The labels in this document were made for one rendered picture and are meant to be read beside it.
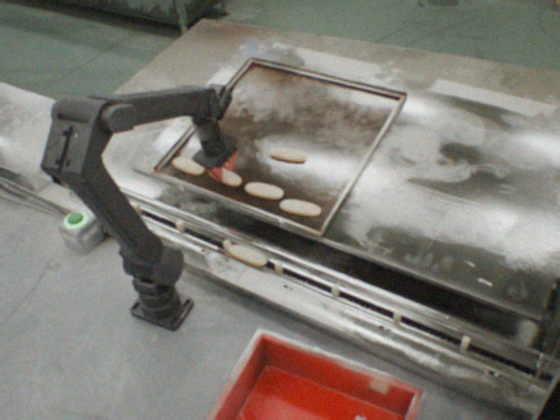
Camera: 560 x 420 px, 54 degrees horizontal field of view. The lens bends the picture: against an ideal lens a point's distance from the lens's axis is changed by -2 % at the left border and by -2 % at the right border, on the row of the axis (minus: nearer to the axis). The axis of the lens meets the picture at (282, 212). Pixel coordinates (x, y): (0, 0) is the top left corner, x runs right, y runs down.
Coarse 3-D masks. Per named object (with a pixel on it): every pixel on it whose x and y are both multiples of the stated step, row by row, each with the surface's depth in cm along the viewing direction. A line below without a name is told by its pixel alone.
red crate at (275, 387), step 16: (272, 368) 109; (256, 384) 107; (272, 384) 107; (288, 384) 106; (304, 384) 106; (320, 384) 106; (256, 400) 104; (272, 400) 104; (288, 400) 104; (304, 400) 104; (320, 400) 103; (336, 400) 103; (352, 400) 103; (240, 416) 102; (256, 416) 102; (272, 416) 102; (288, 416) 102; (304, 416) 101; (320, 416) 101; (336, 416) 101; (352, 416) 101; (368, 416) 101; (384, 416) 100; (400, 416) 100
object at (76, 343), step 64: (0, 256) 137; (64, 256) 136; (0, 320) 122; (64, 320) 121; (128, 320) 120; (192, 320) 119; (256, 320) 118; (0, 384) 111; (64, 384) 110; (128, 384) 109; (192, 384) 108
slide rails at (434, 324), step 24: (144, 216) 139; (168, 216) 139; (192, 240) 132; (288, 264) 125; (312, 288) 120; (408, 312) 113; (432, 336) 109; (456, 336) 108; (480, 360) 104; (528, 360) 103
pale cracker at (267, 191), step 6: (246, 186) 137; (252, 186) 136; (258, 186) 136; (264, 186) 136; (270, 186) 135; (252, 192) 135; (258, 192) 135; (264, 192) 134; (270, 192) 134; (276, 192) 134; (282, 192) 134; (270, 198) 134; (276, 198) 134
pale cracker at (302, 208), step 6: (282, 204) 132; (288, 204) 131; (294, 204) 131; (300, 204) 130; (306, 204) 130; (312, 204) 130; (288, 210) 130; (294, 210) 130; (300, 210) 129; (306, 210) 129; (312, 210) 129; (318, 210) 129; (312, 216) 129
